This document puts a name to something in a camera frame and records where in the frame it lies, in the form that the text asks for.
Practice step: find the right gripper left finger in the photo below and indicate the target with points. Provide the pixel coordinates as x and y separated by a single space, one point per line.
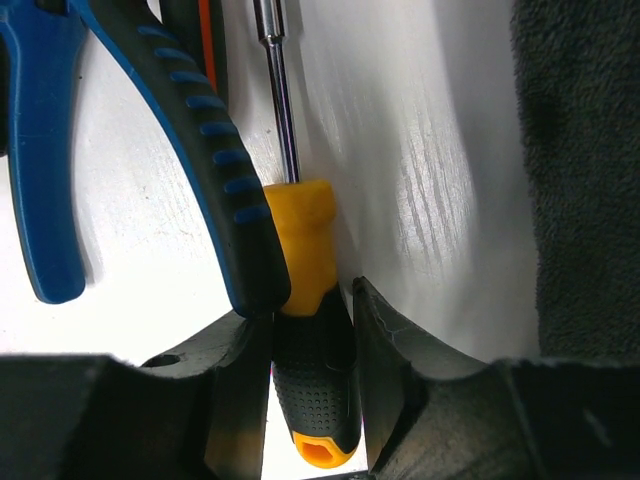
195 411

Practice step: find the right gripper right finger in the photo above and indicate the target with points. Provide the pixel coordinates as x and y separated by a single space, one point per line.
432 412

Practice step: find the yellow black screwdriver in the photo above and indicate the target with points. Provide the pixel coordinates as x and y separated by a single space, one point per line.
314 353

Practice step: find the blue handled pliers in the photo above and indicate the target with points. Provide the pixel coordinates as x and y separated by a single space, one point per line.
40 46

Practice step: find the black floral blanket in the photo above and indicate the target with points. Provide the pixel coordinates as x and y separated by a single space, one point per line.
577 83

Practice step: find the orange black pliers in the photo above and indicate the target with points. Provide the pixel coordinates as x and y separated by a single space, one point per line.
199 26

